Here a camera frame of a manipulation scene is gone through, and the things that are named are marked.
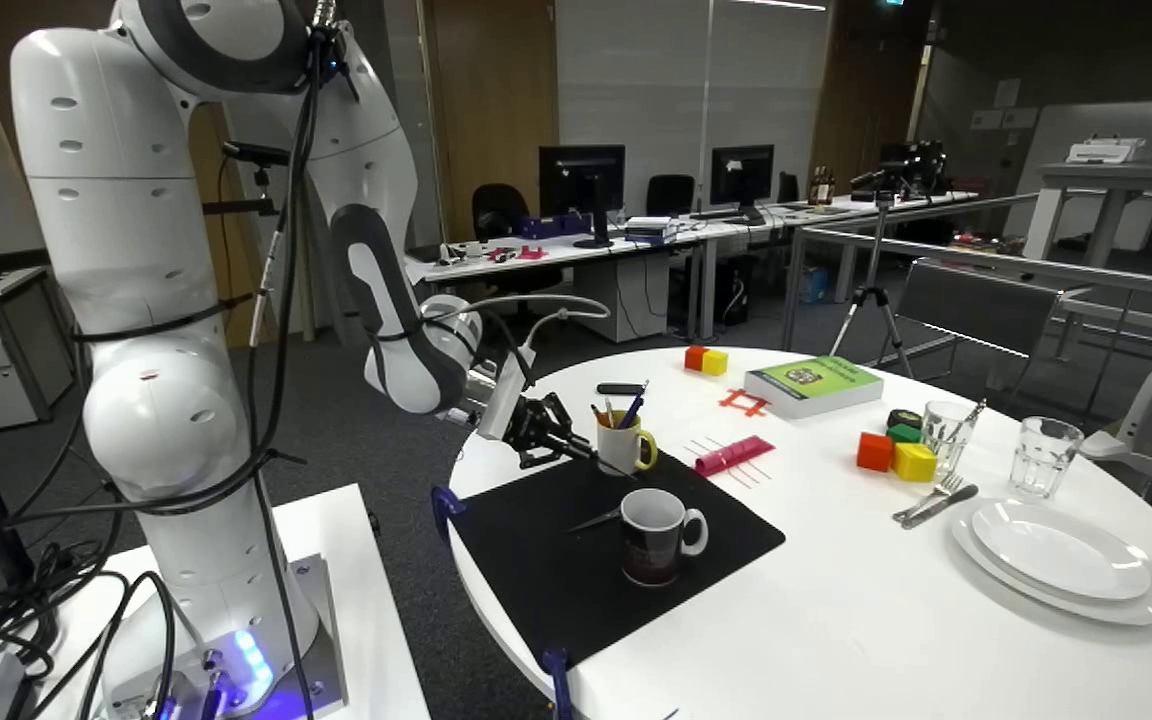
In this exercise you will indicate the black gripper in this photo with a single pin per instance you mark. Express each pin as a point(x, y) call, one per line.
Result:
point(542, 422)

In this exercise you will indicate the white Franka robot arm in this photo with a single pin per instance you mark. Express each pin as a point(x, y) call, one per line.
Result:
point(137, 267)

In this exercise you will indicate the black rectangular mat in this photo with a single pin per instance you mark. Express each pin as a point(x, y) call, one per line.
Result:
point(537, 573)

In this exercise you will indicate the orange black pen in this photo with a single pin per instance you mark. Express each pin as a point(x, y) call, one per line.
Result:
point(599, 415)

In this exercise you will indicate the blue pen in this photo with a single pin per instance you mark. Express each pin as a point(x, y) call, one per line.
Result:
point(634, 411)

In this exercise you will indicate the blue table clamp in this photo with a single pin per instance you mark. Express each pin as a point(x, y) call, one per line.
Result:
point(447, 506)
point(556, 682)

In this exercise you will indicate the black mug white inside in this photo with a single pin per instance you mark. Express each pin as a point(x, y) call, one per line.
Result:
point(648, 552)

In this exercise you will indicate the red cube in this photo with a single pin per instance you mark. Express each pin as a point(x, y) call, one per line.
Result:
point(695, 356)

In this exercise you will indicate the yellow cube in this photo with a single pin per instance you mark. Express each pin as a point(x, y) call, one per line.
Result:
point(716, 361)

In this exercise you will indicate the long white office desk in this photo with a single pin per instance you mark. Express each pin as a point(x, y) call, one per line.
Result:
point(630, 242)

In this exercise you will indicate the black office chair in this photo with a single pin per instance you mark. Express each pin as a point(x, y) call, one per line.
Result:
point(498, 209)
point(669, 195)

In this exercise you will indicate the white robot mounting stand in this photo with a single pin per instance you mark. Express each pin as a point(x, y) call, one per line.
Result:
point(348, 602)

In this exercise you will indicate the green book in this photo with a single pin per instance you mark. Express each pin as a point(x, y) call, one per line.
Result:
point(808, 380)

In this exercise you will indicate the black computer monitor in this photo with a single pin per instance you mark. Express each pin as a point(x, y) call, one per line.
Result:
point(740, 173)
point(583, 182)

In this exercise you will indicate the orange block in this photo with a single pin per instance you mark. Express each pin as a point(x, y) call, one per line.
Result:
point(873, 453)

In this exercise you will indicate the green block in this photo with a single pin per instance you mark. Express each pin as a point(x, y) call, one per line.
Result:
point(907, 434)

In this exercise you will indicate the yellow block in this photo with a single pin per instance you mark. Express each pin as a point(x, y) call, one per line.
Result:
point(917, 463)

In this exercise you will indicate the silver fork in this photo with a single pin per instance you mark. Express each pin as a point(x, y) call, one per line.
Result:
point(923, 506)

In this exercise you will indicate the clear drinking glass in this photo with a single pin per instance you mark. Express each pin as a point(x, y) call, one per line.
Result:
point(1043, 463)
point(945, 429)

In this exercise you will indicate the silver table knife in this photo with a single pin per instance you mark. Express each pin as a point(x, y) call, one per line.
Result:
point(945, 502)

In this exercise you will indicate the grey panel board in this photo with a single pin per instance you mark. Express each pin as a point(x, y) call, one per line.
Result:
point(978, 307)

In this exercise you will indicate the small white plate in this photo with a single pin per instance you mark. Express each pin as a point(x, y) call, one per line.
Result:
point(1056, 545)

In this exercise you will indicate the dark grey drawer cabinet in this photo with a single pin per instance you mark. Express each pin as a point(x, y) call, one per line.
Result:
point(17, 344)

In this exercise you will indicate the large white plate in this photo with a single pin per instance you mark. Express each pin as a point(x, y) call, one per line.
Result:
point(1068, 614)

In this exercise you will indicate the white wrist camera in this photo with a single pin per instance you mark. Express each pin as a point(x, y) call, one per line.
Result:
point(503, 399)

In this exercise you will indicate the orange frame piece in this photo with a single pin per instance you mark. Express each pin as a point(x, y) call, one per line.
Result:
point(726, 400)

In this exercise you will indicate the camera tripod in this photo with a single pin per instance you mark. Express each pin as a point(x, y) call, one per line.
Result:
point(873, 286)

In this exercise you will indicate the grey metal frame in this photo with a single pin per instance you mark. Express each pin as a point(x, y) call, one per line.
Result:
point(1068, 275)

